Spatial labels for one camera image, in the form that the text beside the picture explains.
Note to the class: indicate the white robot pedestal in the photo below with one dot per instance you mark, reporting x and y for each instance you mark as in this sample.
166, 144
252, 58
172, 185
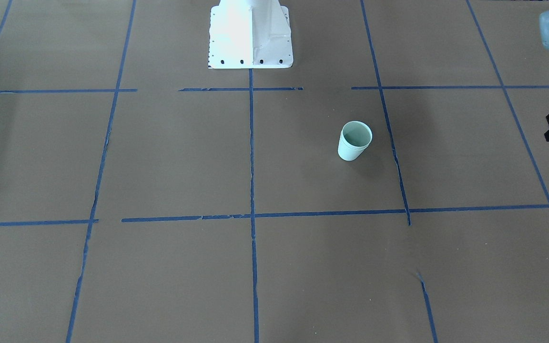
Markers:
245, 34

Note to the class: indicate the mint green cup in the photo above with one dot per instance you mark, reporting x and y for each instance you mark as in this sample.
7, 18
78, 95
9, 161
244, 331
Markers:
355, 137

